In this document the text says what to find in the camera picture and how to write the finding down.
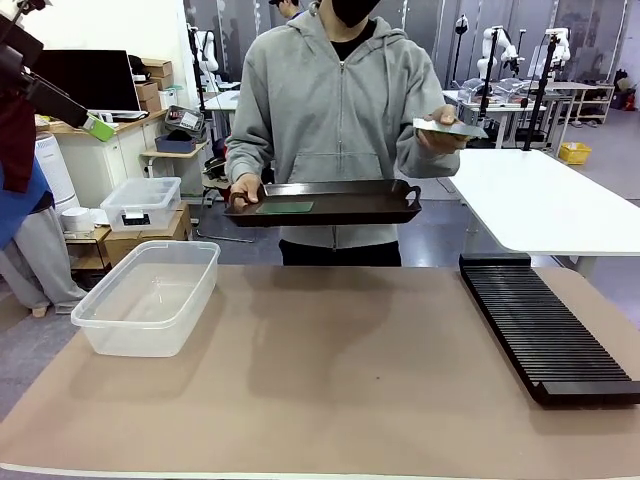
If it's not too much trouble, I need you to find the large cardboard box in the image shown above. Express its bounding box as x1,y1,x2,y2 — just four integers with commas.
103,202,194,269

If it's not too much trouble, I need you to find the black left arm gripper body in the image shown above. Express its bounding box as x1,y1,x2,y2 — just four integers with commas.
0,12,46,96

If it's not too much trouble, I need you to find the person in grey hoodie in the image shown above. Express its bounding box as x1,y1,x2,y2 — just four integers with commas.
224,0,461,267

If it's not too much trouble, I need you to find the blue grey bin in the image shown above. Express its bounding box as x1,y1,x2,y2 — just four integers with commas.
154,133,197,154

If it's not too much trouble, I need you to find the clear plastic open box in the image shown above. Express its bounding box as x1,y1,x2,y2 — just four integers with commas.
70,240,222,358

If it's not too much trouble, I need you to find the white cabinet wooden top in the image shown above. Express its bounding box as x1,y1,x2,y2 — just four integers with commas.
49,107,171,209

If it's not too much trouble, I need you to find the person in blue and red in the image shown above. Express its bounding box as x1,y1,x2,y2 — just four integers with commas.
0,92,89,317

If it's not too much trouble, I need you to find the black tray with labels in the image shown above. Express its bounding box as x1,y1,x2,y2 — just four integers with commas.
164,104,206,133

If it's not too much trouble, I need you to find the black face mask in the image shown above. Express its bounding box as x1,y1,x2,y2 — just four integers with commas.
329,0,376,29

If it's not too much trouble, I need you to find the wooden rolling side table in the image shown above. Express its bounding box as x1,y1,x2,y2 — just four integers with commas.
139,139,211,204

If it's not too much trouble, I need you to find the wooden shelf table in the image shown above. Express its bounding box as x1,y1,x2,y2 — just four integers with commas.
529,79,616,127

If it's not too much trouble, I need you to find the white air purifier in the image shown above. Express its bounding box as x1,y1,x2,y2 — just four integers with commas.
33,132,81,217

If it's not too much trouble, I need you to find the dark brown serving tray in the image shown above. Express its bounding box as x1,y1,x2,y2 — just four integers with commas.
223,178,423,229

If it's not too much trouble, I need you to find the black camera stand pole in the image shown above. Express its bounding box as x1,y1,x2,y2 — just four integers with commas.
477,27,502,132
522,29,562,152

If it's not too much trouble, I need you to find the person's right hand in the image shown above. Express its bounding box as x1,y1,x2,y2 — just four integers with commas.
229,176,262,212

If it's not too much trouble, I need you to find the black frame low table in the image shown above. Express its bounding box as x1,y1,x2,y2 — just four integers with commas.
64,224,115,282

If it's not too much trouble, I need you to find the person's left forearm grey sleeve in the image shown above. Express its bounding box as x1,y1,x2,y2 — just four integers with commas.
397,127,461,180

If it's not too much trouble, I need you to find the person's left hand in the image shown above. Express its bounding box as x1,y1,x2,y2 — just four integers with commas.
414,105,470,152

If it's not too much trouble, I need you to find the white side table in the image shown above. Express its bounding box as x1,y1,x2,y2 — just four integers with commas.
446,148,640,279

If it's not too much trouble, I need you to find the person's right forearm grey sleeve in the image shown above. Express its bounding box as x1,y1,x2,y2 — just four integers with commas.
224,132,275,187

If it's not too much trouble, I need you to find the white round container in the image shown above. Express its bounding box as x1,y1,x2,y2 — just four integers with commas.
60,207,95,236

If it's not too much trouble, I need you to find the black computer monitor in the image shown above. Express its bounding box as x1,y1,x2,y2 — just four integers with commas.
27,49,143,119

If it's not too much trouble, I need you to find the black slotted PCB rack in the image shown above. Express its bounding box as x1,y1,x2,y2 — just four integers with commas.
458,253,640,407

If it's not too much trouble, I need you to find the yellow plastic crate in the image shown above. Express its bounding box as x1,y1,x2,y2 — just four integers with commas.
558,142,593,165

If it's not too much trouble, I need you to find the green glass plate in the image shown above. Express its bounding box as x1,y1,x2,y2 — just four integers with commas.
254,200,315,215

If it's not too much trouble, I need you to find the clear lidded storage box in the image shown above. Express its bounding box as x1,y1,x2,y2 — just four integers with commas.
99,176,183,233

